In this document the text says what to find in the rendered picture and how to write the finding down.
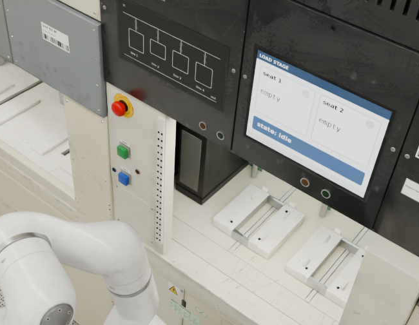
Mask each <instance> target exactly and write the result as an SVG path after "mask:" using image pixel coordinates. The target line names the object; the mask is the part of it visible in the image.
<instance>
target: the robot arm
mask: <svg viewBox="0 0 419 325"><path fill-rule="evenodd" d="M62 264H64V265H67V266H70V267H72V268H76V269H78V270H82V271H86V272H88V273H93V274H96V275H102V278H103V280H104V283H105V285H106V287H107V289H108V291H109V293H110V295H111V297H112V300H113V302H114V306H113V308H112V309H111V311H110V312H109V314H108V316H107V318H106V320H105V321H104V324H103V325H166V324H165V323H164V322H163V321H162V320H161V319H160V318H159V317H158V316H157V315H156V312H157V310H158V308H159V294H158V291H157V287H156V285H155V281H154V278H153V273H152V271H151V267H150V264H149V261H148V258H147V254H146V251H145V249H144V245H143V243H142V239H141V237H140V235H139V234H138V232H137V230H136V229H135V228H134V227H133V226H131V225H130V224H128V223H127V222H123V221H101V222H73V221H67V220H64V219H60V218H57V217H54V216H51V215H47V214H44V213H39V212H27V211H23V212H12V213H7V214H4V215H2V216H0V289H1V291H2V294H3V297H4V299H5V306H6V307H4V308H0V325H70V324H71V323H72V321H73V319H74V317H75V313H76V310H77V294H76V291H75V288H74V285H73V283H72V281H71V279H70V278H69V276H68V274H67V272H66V271H65V269H64V268H63V265H62Z"/></svg>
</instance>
